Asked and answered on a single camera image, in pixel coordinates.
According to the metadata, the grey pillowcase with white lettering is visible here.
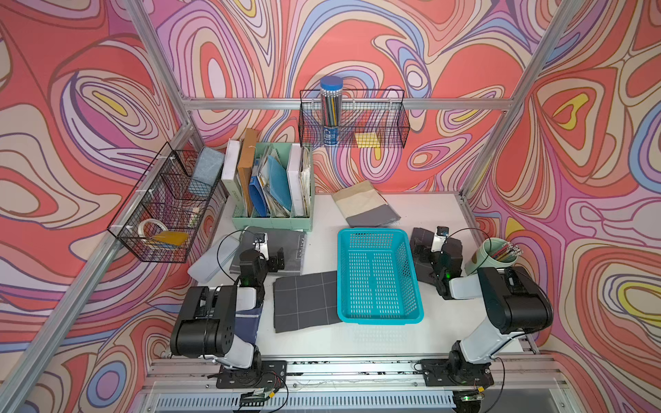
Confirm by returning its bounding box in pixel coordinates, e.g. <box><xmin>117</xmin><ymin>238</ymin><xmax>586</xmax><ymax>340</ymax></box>
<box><xmin>230</xmin><ymin>226</ymin><xmax>306</xmax><ymax>276</ymax></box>

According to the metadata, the dark grey grid cloth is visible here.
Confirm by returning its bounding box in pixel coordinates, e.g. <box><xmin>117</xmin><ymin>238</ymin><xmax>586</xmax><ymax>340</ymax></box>
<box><xmin>273</xmin><ymin>271</ymin><xmax>342</xmax><ymax>333</ymax></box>

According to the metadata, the teal plastic basket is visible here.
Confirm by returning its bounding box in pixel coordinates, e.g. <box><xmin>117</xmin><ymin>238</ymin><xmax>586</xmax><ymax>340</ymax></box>
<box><xmin>337</xmin><ymin>228</ymin><xmax>424</xmax><ymax>325</ymax></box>

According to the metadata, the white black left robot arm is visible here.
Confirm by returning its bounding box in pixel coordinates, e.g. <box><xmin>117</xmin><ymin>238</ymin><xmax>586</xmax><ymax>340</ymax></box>
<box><xmin>170</xmin><ymin>249</ymin><xmax>285</xmax><ymax>370</ymax></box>

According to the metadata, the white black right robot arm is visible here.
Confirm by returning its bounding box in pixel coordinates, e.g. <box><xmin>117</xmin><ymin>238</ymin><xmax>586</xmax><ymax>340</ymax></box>
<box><xmin>410</xmin><ymin>226</ymin><xmax>554</xmax><ymax>381</ymax></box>

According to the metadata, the beige and grey folded cloth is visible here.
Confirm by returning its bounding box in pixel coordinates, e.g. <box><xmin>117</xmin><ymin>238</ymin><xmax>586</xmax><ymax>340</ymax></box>
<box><xmin>332</xmin><ymin>181</ymin><xmax>401</xmax><ymax>227</ymax></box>

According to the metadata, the yellow notepad in left basket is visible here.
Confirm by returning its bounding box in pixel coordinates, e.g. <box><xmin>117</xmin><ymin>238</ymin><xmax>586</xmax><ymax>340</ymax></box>
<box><xmin>146</xmin><ymin>231</ymin><xmax>189</xmax><ymax>251</ymax></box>

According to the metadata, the green pen cup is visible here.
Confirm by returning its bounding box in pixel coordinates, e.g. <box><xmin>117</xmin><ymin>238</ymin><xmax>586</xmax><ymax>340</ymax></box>
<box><xmin>464</xmin><ymin>237</ymin><xmax>523</xmax><ymax>275</ymax></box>

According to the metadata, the navy blue cloth yellow stripe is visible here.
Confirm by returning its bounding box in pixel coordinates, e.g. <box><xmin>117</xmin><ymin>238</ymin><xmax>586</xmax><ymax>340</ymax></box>
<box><xmin>235</xmin><ymin>305</ymin><xmax>263</xmax><ymax>345</ymax></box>

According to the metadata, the white plastic pencil case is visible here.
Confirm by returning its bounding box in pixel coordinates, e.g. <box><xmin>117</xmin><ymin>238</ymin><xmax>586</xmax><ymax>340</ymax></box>
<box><xmin>188</xmin><ymin>233</ymin><xmax>240</xmax><ymax>287</ymax></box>

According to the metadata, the mint green file organizer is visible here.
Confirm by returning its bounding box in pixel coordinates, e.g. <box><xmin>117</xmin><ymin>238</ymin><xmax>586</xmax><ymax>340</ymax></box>
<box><xmin>232</xmin><ymin>142</ymin><xmax>313</xmax><ymax>232</ymax></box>

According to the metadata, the blue folder in organizer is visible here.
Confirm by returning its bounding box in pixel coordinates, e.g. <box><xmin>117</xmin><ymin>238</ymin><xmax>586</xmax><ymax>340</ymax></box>
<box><xmin>249</xmin><ymin>155</ymin><xmax>293</xmax><ymax>218</ymax></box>

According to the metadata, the white book in organizer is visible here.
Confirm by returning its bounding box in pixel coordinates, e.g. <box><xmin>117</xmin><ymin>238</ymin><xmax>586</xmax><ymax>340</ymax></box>
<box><xmin>221</xmin><ymin>140</ymin><xmax>241</xmax><ymax>200</ymax></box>

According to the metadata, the brown cardboard folder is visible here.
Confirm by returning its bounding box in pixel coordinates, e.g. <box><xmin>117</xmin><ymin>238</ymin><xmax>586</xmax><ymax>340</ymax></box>
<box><xmin>238</xmin><ymin>128</ymin><xmax>259</xmax><ymax>217</ymax></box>

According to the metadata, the grey blue sponge cloth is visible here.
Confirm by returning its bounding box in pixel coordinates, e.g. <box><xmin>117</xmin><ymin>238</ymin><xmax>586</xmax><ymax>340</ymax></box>
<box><xmin>188</xmin><ymin>147</ymin><xmax>225</xmax><ymax>197</ymax></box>

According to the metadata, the white tape roll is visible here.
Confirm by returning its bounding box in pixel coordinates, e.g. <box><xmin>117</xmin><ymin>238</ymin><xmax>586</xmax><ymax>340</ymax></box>
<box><xmin>137</xmin><ymin>219</ymin><xmax>168</xmax><ymax>239</ymax></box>

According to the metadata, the yellow sticky note pad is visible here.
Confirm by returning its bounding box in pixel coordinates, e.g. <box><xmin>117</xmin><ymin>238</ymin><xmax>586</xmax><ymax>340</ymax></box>
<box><xmin>354</xmin><ymin>133</ymin><xmax>381</xmax><ymax>149</ymax></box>

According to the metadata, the blue capped pencil tube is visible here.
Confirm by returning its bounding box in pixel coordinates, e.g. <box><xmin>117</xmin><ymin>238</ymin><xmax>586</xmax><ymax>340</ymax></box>
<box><xmin>320</xmin><ymin>76</ymin><xmax>344</xmax><ymax>146</ymax></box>

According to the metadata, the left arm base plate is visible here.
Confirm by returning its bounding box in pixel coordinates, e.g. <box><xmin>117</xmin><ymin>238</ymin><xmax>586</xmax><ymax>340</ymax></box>
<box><xmin>209</xmin><ymin>361</ymin><xmax>287</xmax><ymax>390</ymax></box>

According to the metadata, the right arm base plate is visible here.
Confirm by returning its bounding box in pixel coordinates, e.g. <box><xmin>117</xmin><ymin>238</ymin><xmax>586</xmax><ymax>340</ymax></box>
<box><xmin>416</xmin><ymin>359</ymin><xmax>494</xmax><ymax>388</ymax></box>

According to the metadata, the black wire basket left wall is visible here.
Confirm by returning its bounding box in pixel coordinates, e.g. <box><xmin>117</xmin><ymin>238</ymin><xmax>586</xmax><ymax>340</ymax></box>
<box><xmin>107</xmin><ymin>144</ymin><xmax>227</xmax><ymax>263</ymax></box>

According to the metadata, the black wire basket on back wall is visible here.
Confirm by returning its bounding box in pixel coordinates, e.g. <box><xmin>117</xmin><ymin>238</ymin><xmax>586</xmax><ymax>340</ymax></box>
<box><xmin>299</xmin><ymin>87</ymin><xmax>411</xmax><ymax>149</ymax></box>

